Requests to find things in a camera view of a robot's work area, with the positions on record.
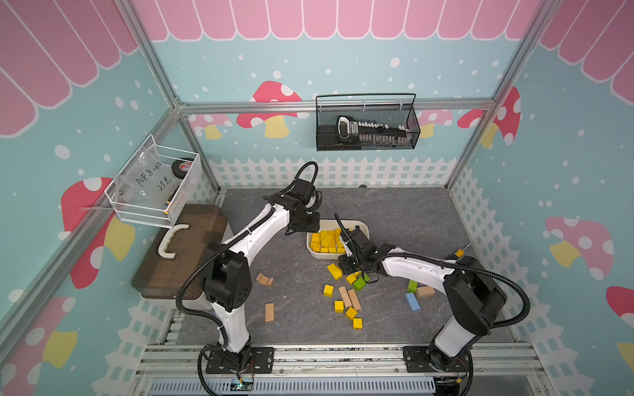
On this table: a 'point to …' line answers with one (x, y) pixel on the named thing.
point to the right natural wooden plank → (354, 299)
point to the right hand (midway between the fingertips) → (342, 262)
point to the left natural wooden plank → (345, 296)
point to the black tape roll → (180, 167)
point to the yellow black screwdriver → (460, 252)
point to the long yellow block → (315, 242)
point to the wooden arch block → (264, 280)
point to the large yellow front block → (328, 238)
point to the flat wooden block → (269, 312)
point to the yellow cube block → (328, 290)
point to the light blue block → (413, 301)
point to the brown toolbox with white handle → (176, 251)
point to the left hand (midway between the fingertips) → (313, 230)
